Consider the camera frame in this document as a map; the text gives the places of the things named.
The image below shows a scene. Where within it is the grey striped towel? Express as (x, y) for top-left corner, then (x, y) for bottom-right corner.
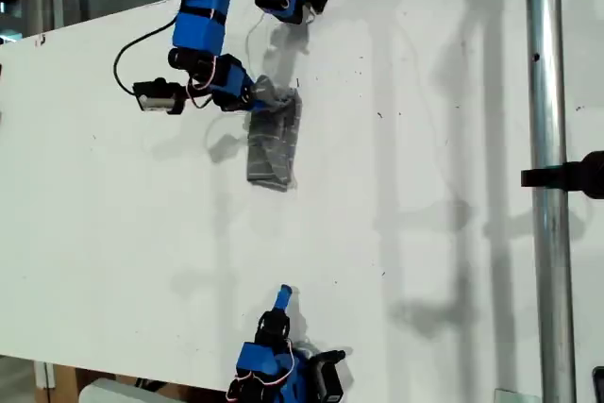
(244, 75), (303, 193)

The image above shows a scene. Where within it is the white rounded object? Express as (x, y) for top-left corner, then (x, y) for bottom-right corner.
(78, 378), (157, 403)

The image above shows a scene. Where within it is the camera black stalk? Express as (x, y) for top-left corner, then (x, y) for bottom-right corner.
(178, 76), (216, 102)
(301, 348), (347, 366)

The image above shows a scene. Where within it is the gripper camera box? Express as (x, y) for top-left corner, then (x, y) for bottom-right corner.
(132, 76), (186, 116)
(313, 360), (346, 403)

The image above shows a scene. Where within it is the camera black cable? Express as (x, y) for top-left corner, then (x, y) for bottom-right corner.
(112, 18), (179, 95)

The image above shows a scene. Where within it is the steel post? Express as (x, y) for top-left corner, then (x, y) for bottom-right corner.
(523, 0), (578, 403)

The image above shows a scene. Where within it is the black post clamp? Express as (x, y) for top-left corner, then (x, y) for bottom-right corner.
(520, 150), (604, 200)

